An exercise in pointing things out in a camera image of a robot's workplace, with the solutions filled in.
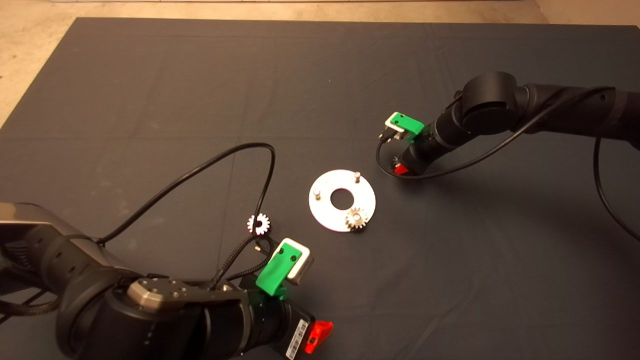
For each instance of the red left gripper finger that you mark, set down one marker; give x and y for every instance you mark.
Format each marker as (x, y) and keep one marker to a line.
(319, 336)

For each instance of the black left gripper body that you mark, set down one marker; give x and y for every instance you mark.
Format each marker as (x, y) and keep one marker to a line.
(280, 330)

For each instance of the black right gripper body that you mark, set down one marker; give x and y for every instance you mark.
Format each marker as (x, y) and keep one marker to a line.
(422, 152)

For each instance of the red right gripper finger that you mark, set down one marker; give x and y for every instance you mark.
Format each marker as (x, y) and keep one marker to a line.
(401, 170)

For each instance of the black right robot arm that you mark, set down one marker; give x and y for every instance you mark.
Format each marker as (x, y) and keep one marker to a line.
(490, 102)

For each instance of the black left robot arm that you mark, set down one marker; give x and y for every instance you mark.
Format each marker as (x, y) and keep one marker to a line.
(125, 320)

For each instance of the round metal carrier plate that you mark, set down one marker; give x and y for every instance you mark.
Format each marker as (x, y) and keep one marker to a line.
(325, 210)

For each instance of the dark grey table cloth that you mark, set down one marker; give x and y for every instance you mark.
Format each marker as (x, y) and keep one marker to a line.
(200, 75)

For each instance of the green right camera mount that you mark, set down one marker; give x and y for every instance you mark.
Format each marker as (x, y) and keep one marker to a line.
(410, 124)

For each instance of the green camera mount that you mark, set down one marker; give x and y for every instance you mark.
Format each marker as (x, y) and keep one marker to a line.
(276, 270)
(410, 124)

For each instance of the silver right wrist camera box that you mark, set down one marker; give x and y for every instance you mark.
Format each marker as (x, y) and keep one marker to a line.
(392, 127)

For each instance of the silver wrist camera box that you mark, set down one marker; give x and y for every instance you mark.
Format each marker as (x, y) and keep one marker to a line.
(303, 267)
(392, 127)

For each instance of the green left camera mount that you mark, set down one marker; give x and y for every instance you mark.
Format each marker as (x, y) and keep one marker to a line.
(276, 270)

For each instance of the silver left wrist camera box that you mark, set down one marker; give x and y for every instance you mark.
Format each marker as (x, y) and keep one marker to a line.
(303, 267)

